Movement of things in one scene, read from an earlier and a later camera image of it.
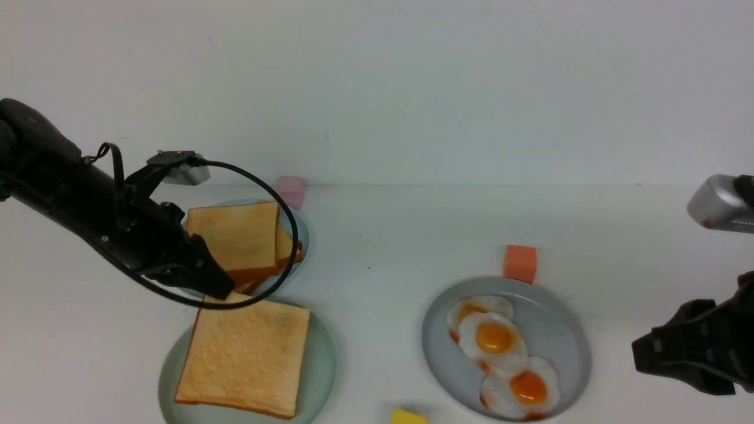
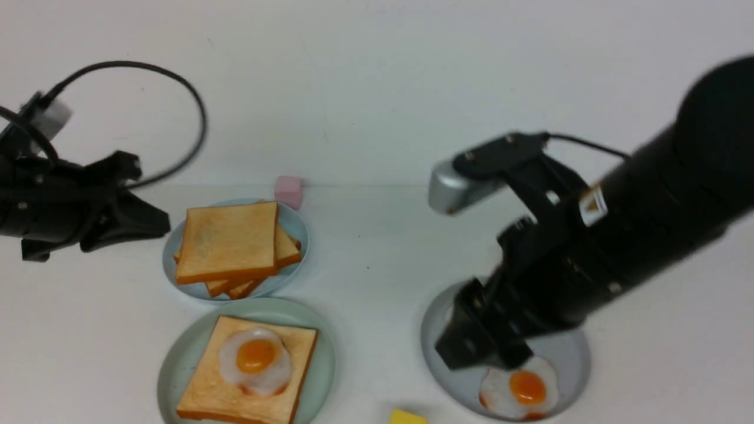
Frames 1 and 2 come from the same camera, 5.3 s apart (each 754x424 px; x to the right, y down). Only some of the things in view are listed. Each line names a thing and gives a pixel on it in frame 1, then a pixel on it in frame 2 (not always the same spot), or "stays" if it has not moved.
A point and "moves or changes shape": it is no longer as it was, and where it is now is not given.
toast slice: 241,236 stays
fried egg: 528,394 stays
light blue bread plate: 293,220 stays
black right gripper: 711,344 → 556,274
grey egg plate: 552,328 stays
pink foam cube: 291,188 stays
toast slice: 247,358 moves or changes shape
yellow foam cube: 402,416 stays
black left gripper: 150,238 → 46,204
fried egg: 494,343 moves or changes shape
